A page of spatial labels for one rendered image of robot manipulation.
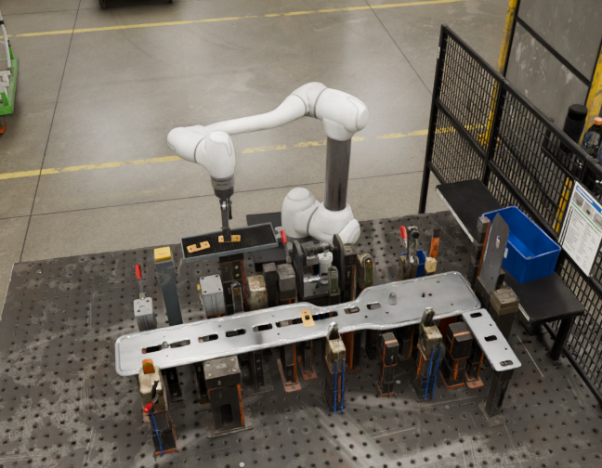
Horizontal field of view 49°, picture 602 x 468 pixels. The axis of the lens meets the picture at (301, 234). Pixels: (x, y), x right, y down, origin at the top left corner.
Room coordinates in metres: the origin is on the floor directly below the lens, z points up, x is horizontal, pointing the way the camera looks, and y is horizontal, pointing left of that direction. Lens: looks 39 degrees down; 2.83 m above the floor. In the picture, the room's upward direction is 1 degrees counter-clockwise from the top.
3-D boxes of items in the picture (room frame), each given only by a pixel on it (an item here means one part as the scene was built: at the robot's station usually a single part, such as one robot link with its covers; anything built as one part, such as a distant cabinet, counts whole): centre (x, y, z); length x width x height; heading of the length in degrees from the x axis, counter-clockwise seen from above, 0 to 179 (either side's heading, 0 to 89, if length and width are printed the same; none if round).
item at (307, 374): (1.75, -0.01, 0.84); 0.13 x 0.05 x 0.29; 13
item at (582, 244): (1.87, -1.03, 1.30); 0.23 x 0.02 x 0.31; 13
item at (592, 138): (2.09, -1.07, 1.53); 0.06 x 0.06 x 0.20
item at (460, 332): (1.68, -0.59, 0.84); 0.11 x 0.10 x 0.28; 13
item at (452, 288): (1.72, 0.00, 1.00); 1.38 x 0.22 x 0.02; 103
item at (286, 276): (1.92, 0.06, 0.89); 0.13 x 0.11 x 0.38; 13
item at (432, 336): (1.63, -0.46, 0.87); 0.12 x 0.09 x 0.35; 13
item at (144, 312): (1.76, 0.60, 0.88); 0.11 x 0.10 x 0.36; 13
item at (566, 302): (2.14, -0.85, 1.02); 0.90 x 0.22 x 0.03; 13
